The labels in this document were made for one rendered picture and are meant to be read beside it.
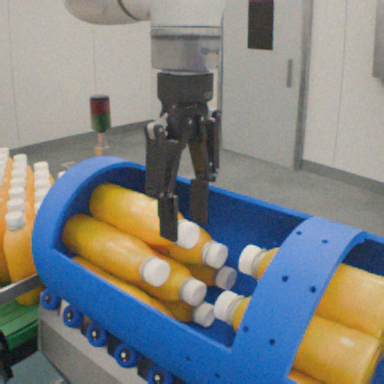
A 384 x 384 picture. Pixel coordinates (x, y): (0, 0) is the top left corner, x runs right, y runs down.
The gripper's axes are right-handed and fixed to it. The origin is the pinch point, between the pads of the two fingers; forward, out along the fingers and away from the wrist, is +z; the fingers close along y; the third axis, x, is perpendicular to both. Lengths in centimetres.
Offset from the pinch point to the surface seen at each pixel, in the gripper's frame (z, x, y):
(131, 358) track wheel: 22.3, 1.4, -11.3
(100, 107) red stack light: -3, 61, 34
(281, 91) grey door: 37, 165, 357
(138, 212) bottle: 1.2, 6.9, -2.7
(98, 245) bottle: 5.9, 10.2, -8.5
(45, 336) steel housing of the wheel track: 32.1, 26.3, -13.4
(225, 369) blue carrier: 8.2, -18.3, -14.7
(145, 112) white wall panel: 96, 395, 380
